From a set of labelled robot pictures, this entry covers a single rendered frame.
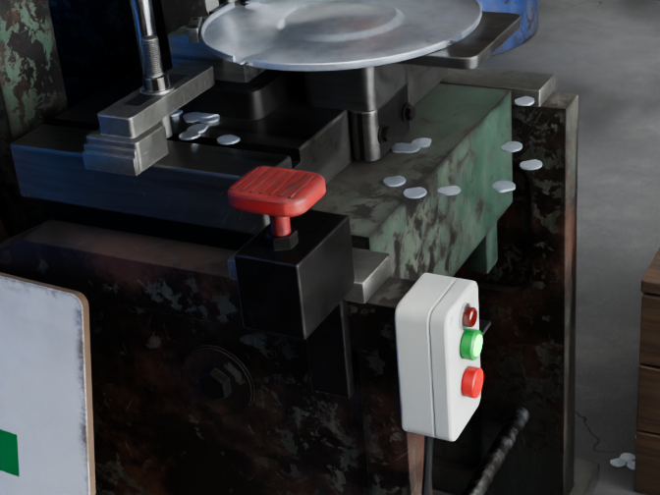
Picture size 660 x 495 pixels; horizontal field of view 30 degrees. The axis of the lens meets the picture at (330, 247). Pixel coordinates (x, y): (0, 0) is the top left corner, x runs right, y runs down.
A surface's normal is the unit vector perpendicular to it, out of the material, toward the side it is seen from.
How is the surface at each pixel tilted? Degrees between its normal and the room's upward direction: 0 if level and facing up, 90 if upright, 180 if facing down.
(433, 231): 90
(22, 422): 78
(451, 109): 0
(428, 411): 90
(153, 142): 90
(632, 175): 0
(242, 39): 0
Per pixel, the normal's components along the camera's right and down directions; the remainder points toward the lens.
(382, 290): -0.08, -0.88
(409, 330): -0.45, 0.45
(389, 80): 0.89, 0.14
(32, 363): -0.51, 0.25
